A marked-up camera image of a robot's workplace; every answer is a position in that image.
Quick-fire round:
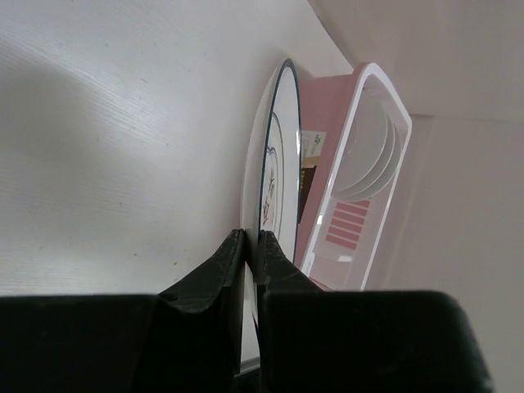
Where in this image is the partly hidden orange plate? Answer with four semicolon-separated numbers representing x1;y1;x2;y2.
335;91;387;192

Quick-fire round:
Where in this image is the flower emblem plate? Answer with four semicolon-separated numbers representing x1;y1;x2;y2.
241;59;301;371

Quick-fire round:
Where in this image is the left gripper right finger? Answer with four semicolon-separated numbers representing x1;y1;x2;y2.
258;232;494;392

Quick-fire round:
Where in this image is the orange sunburst plate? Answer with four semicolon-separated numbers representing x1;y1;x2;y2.
342;120;402;201

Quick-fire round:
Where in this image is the green red rimmed plate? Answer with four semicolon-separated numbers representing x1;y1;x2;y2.
335;106;395;201

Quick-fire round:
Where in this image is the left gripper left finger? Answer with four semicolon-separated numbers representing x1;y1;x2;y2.
1;229;245;392

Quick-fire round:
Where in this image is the pink white dish rack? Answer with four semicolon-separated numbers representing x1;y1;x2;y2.
295;62;413;291

